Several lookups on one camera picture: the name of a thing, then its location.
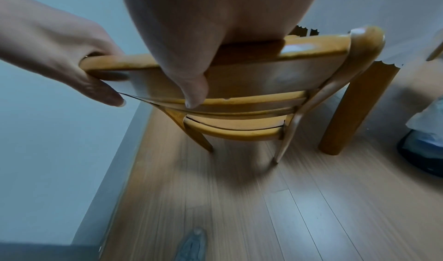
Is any person's left hand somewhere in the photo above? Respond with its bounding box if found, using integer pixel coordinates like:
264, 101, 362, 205
0, 0, 127, 107

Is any person's right hand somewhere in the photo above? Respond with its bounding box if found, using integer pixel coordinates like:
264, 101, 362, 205
117, 0, 321, 109

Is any wooden chair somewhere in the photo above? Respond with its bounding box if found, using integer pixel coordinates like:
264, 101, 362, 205
80, 26, 386, 164

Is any wooden table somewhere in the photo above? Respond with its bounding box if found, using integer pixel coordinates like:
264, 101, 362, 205
289, 24, 443, 156

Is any black waste bin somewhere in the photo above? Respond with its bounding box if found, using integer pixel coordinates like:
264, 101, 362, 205
397, 129, 443, 178

